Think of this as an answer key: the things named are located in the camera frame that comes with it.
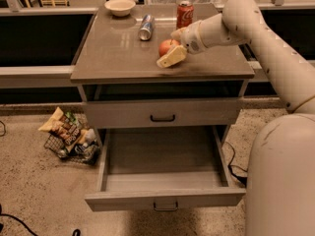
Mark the grey drawer cabinet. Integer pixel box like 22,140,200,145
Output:
70,2,256,212

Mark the red apple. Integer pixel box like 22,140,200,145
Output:
158,39,179,56

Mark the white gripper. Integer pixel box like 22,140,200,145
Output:
157,21,207,68

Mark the open lower grey drawer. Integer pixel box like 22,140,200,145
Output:
85,126,246,211

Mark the red cola can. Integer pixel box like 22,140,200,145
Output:
176,0,194,29

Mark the black cable bottom left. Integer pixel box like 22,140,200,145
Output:
0,204,82,236

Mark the closed upper grey drawer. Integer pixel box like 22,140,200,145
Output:
83,98,240,129

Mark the black cable on floor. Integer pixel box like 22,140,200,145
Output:
223,141,249,186

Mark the chip bag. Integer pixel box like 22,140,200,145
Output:
38,107,81,146

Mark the blue silver soda can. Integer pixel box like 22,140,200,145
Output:
138,14,155,41

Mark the wire basket of snacks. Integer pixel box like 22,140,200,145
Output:
44,112,99,165

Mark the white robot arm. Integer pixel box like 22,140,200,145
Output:
157,0,315,236

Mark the white bowl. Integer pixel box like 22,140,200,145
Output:
104,0,136,17

